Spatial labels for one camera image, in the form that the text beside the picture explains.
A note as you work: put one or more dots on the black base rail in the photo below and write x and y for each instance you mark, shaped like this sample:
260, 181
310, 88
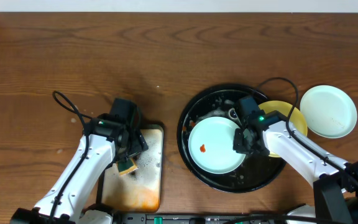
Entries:
144, 218

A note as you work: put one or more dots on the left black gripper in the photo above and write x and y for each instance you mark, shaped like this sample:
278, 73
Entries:
134, 147

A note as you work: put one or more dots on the black rectangular soapy tray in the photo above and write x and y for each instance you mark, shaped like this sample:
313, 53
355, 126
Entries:
139, 190

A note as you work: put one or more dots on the black round tray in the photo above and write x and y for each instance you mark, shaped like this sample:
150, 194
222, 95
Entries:
256, 171

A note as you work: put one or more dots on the light blue plate bottom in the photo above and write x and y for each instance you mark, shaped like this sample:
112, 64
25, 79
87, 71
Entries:
211, 145

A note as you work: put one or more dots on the yellow plate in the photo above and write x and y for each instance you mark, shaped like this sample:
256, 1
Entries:
297, 118

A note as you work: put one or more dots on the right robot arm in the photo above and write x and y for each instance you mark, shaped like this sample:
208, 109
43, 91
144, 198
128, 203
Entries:
334, 180

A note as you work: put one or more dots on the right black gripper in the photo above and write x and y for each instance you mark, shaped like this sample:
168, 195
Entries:
241, 142

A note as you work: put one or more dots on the orange green sponge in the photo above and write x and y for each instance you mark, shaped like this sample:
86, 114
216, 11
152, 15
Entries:
126, 167

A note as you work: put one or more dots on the light blue plate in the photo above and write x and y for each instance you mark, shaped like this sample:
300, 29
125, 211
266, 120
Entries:
211, 145
329, 111

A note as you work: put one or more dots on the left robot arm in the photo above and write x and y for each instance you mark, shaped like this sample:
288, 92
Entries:
113, 138

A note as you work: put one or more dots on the light blue plate top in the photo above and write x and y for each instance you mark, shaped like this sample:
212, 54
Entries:
329, 111

